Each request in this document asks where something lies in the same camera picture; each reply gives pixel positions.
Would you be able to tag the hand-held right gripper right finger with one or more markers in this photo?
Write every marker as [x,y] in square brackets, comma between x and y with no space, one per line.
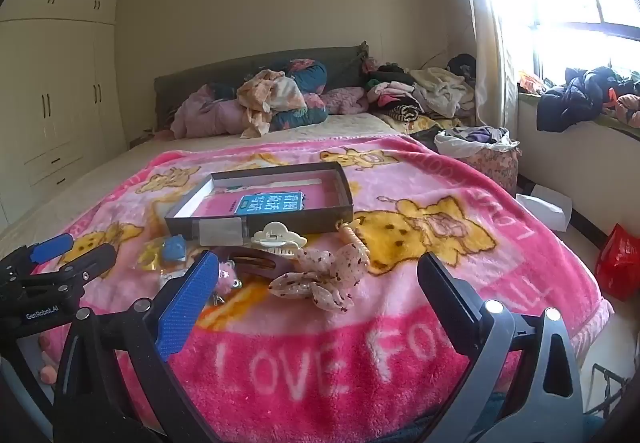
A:
[450,295]

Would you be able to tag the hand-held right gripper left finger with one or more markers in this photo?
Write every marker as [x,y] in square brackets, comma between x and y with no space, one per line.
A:
[182,308]

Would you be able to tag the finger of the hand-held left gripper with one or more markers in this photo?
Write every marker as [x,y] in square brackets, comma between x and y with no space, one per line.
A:
[50,245]
[92,260]

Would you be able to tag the pink plush hair clip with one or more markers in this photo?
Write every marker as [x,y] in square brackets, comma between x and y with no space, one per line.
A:
[225,275]

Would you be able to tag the clear bag with yellow item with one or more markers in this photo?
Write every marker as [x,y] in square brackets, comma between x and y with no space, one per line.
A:
[150,263]

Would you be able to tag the white claw hair clip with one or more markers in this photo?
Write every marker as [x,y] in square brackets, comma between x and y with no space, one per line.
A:
[277,233]

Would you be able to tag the dark cardboard box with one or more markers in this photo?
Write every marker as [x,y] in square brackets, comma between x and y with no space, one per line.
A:
[320,222]

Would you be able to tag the pink soft toy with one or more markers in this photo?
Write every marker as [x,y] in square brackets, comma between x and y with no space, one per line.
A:
[47,373]

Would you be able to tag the brown hair clip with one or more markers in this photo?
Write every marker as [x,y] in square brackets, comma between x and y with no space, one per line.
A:
[250,265]

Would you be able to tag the beige beaded hair clip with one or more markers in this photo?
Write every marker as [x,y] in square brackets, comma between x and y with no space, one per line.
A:
[350,235]

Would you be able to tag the white cardboard box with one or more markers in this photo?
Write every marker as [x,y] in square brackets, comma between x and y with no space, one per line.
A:
[545,210]

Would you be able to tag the pink printed blanket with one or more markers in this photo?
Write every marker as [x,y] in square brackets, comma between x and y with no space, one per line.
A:
[300,373]

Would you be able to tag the floral laundry basket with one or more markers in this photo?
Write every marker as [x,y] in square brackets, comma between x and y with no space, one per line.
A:
[495,168]

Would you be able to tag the cream wardrobe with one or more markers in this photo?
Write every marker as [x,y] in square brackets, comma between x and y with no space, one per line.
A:
[50,73]

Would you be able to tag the red plastic bag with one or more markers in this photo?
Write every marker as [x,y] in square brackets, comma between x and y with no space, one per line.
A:
[620,263]

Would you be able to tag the pink padded jacket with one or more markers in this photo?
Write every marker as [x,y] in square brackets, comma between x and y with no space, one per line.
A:
[205,113]

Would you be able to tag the pile of mixed clothes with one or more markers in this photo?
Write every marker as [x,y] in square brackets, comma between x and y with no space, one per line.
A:
[440,88]

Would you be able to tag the pile of pillows and clothes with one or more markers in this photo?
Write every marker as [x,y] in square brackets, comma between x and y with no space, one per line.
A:
[210,73]

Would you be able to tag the pink fleece garment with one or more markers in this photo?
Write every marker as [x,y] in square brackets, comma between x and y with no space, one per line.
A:
[345,100]

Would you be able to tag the beige floral cloth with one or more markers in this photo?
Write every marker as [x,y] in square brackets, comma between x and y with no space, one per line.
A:
[270,98]

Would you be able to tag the orange cloth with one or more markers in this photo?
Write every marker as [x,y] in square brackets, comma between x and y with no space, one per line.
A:
[532,82]

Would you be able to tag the dark navy jacket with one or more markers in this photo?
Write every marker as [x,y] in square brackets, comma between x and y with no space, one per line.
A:
[575,98]

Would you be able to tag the cream curtain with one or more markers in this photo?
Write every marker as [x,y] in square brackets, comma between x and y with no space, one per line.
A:
[487,48]

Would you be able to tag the orange patterned garment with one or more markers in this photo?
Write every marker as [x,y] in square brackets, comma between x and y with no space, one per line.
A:
[630,109]

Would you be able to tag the dark blue floral quilt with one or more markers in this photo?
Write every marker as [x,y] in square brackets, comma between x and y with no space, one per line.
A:
[310,73]

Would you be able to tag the black metal frame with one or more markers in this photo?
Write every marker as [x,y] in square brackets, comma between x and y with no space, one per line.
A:
[607,380]

